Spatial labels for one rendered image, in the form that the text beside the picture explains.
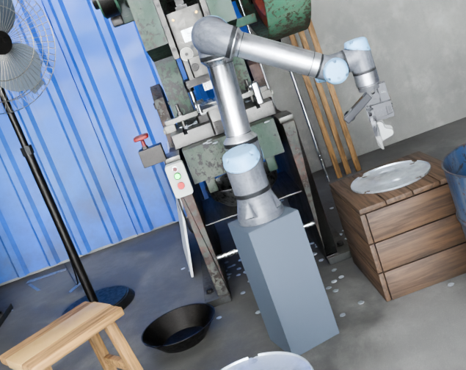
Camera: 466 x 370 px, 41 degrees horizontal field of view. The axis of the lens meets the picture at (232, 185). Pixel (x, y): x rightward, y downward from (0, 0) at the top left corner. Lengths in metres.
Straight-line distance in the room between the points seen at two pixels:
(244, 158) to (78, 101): 2.13
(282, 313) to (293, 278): 0.11
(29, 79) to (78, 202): 1.32
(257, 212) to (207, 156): 0.65
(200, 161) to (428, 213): 0.92
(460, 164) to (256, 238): 0.66
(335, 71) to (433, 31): 2.34
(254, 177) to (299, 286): 0.38
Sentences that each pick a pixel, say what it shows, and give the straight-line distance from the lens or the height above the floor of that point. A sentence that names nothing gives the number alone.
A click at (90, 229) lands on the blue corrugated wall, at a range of 4.03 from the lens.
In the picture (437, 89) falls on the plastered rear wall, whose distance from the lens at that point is 4.20.
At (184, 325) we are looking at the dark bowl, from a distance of 2.54.
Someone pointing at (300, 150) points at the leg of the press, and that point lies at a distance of 2.49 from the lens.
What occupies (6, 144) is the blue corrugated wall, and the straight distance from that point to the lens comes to 4.00.
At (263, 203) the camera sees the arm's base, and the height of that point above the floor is 0.51.
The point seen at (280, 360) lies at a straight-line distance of 1.53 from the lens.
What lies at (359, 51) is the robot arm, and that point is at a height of 0.84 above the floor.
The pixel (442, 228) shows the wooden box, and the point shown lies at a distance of 2.20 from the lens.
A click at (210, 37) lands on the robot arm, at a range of 1.87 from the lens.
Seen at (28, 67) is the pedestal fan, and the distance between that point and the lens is 2.91.
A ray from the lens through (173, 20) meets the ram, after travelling 2.61.
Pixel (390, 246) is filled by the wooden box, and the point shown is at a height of 0.19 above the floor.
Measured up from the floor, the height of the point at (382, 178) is 0.36.
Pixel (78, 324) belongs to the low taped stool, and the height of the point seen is 0.33.
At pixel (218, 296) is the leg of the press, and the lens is 2.62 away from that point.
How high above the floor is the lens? 1.05
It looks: 14 degrees down
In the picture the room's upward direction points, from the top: 20 degrees counter-clockwise
